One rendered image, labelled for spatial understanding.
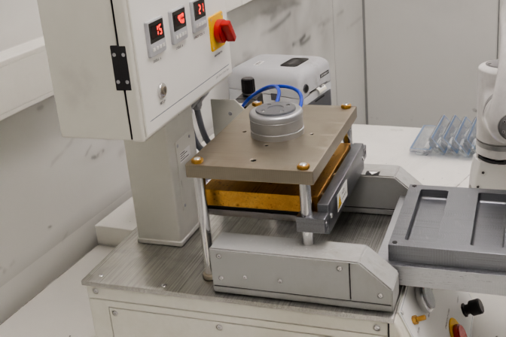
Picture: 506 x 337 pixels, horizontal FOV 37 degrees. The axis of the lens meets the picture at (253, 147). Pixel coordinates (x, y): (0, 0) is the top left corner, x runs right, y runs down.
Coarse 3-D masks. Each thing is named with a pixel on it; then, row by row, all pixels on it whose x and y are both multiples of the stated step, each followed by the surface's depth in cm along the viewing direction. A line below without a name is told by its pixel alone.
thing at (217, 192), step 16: (336, 160) 111; (320, 176) 106; (208, 192) 106; (224, 192) 105; (240, 192) 104; (256, 192) 103; (272, 192) 103; (288, 192) 102; (320, 192) 101; (224, 208) 106; (240, 208) 105; (256, 208) 104; (272, 208) 103; (288, 208) 102
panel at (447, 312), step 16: (432, 288) 111; (400, 304) 98; (416, 304) 103; (448, 304) 115; (416, 320) 99; (432, 320) 106; (448, 320) 112; (464, 320) 118; (416, 336) 99; (432, 336) 104; (448, 336) 109
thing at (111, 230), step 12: (204, 144) 199; (132, 204) 167; (108, 216) 162; (120, 216) 162; (132, 216) 161; (96, 228) 159; (108, 228) 157; (120, 228) 156; (132, 228) 156; (108, 240) 158; (120, 240) 157
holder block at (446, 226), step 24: (408, 192) 114; (432, 192) 114; (456, 192) 113; (480, 192) 112; (504, 192) 111; (408, 216) 106; (432, 216) 109; (456, 216) 105; (480, 216) 108; (504, 216) 107; (408, 240) 100; (432, 240) 102; (456, 240) 99; (480, 240) 101; (504, 240) 98; (432, 264) 98; (456, 264) 97; (480, 264) 96; (504, 264) 95
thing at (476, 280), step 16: (400, 208) 115; (384, 240) 106; (384, 256) 101; (400, 272) 99; (416, 272) 98; (432, 272) 98; (448, 272) 97; (464, 272) 96; (480, 272) 96; (496, 272) 95; (448, 288) 98; (464, 288) 97; (480, 288) 96; (496, 288) 95
